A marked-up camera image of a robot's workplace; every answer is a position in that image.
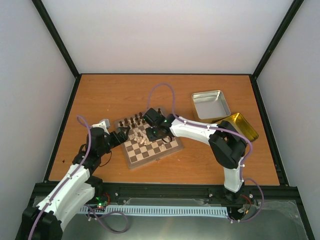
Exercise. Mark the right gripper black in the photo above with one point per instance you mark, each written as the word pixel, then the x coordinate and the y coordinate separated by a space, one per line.
pixel 150 136

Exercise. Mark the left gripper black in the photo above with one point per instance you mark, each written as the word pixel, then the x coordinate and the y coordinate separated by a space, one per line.
pixel 117 140

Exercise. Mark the white chess pawn placed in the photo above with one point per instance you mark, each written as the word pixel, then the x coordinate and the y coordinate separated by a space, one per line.
pixel 163 147

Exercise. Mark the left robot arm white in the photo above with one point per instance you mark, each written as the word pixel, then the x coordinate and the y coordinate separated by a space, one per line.
pixel 50 217

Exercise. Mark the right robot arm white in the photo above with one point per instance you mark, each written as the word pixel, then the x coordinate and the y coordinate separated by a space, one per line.
pixel 228 146

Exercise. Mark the dark chess pieces rows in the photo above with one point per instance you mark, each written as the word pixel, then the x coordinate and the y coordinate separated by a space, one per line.
pixel 134 121

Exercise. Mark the white chess pieces pile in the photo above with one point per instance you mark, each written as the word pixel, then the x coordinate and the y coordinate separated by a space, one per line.
pixel 140 137

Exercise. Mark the wooden chess board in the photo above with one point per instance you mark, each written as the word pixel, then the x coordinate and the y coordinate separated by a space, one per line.
pixel 138 150

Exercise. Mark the open silver tin box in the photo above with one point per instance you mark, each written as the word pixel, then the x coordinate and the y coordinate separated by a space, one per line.
pixel 210 106

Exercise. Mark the gold tin lid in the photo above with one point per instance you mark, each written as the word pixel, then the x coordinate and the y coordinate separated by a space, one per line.
pixel 241 125

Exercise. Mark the blue cable duct strip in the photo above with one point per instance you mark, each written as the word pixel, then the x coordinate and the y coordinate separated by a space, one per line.
pixel 164 211

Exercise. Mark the black frame post left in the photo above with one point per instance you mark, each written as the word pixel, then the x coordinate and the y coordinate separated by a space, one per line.
pixel 43 13

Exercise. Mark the black frame post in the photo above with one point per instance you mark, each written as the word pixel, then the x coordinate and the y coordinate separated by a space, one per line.
pixel 285 23
pixel 43 13

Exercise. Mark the black frame post right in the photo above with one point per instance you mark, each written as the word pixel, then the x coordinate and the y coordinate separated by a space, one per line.
pixel 285 23

